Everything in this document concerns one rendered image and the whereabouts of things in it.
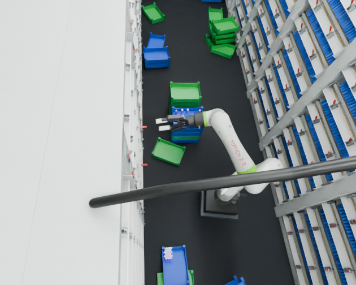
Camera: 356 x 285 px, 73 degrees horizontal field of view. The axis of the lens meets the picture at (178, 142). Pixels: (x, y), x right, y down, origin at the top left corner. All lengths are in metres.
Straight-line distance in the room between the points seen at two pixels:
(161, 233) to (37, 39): 1.82
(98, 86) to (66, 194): 0.34
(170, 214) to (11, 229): 1.79
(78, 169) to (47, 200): 0.10
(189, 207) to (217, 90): 1.46
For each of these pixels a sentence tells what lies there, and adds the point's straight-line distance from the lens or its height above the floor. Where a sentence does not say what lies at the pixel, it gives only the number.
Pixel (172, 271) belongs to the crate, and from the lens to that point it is 2.24.
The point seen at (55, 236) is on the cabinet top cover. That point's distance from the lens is 0.65.
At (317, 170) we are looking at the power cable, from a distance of 0.52.
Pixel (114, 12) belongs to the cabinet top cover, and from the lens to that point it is 1.04.
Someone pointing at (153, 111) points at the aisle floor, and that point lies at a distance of 2.75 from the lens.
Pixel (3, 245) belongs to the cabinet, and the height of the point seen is 1.70.
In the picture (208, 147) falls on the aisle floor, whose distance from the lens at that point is 2.60.
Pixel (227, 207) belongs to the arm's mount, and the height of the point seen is 0.39.
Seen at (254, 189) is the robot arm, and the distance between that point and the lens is 1.45.
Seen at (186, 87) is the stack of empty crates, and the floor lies 0.32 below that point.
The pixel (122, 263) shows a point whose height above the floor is 1.45.
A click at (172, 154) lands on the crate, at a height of 0.00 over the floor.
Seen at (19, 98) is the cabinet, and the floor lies 1.70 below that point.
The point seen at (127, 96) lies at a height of 1.45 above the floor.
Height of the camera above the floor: 2.31
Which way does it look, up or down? 64 degrees down
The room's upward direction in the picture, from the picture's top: 12 degrees clockwise
